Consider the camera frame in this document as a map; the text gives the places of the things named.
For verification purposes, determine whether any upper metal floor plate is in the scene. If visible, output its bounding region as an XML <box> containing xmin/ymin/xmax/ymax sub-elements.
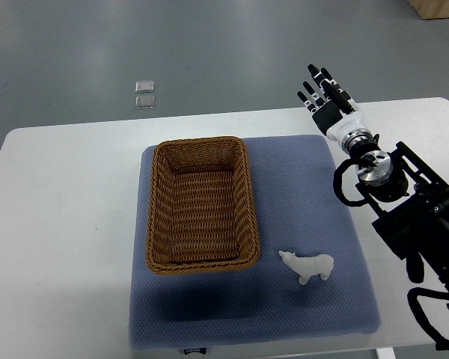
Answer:
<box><xmin>135</xmin><ymin>80</ymin><xmax>155</xmax><ymax>93</ymax></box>

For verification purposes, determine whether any blue quilted mat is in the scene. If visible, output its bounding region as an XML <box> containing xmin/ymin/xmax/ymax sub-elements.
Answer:
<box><xmin>129</xmin><ymin>135</ymin><xmax>381</xmax><ymax>350</ymax></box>

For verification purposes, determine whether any brown wicker basket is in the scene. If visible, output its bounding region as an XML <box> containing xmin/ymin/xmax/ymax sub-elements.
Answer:
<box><xmin>146</xmin><ymin>136</ymin><xmax>260</xmax><ymax>275</ymax></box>

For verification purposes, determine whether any white toy polar bear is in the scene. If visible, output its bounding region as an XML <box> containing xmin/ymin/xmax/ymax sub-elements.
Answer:
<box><xmin>278</xmin><ymin>251</ymin><xmax>335</xmax><ymax>286</ymax></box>

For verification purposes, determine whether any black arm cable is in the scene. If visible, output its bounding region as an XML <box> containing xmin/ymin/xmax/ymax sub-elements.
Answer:
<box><xmin>406</xmin><ymin>288</ymin><xmax>449</xmax><ymax>352</ymax></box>

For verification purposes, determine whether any white table leg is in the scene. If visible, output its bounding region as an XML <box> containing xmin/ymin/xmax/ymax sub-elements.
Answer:
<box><xmin>376</xmin><ymin>347</ymin><xmax>396</xmax><ymax>359</ymax></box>

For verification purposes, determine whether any wooden box corner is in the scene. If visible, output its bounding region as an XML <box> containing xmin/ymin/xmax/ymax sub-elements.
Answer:
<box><xmin>408</xmin><ymin>0</ymin><xmax>449</xmax><ymax>20</ymax></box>

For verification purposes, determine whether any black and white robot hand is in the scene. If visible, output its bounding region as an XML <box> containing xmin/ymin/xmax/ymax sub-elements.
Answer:
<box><xmin>297</xmin><ymin>64</ymin><xmax>362</xmax><ymax>135</ymax></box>

